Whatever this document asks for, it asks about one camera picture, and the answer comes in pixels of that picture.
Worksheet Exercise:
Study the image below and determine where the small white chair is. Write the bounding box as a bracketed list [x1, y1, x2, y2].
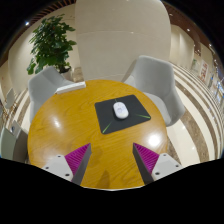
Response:
[4, 87, 17, 110]

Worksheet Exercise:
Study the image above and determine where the dark grey mouse pad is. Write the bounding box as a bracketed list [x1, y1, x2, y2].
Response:
[94, 94, 152, 135]

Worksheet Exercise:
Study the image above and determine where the white cartoon-print computer mouse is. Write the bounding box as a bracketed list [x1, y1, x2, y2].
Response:
[112, 101, 130, 120]

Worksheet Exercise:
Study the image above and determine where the grey upholstered armchair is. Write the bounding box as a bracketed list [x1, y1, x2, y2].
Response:
[0, 120, 30, 164]
[27, 65, 76, 124]
[121, 54, 186, 128]

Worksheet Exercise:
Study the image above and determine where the white power strip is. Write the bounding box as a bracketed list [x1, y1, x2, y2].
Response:
[54, 81, 87, 95]

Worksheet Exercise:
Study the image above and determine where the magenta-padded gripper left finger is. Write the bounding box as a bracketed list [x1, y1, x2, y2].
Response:
[41, 142, 93, 186]

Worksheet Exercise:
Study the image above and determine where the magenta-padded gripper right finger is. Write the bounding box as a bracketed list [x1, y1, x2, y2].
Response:
[132, 142, 184, 186]

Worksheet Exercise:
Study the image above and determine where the green potted plant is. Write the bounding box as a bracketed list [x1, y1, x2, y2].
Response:
[26, 14, 78, 76]

